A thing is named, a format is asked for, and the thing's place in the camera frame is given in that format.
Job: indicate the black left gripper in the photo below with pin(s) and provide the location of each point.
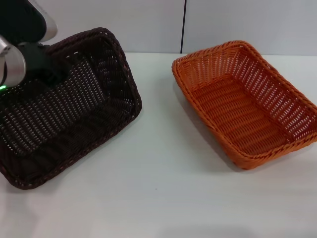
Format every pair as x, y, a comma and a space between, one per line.
37, 57

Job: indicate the dark brown woven basket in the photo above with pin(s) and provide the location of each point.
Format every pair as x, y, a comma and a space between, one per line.
74, 129

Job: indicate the orange woven basket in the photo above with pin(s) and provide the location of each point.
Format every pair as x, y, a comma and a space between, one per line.
235, 116

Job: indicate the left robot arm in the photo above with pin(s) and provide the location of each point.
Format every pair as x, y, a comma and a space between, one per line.
15, 67

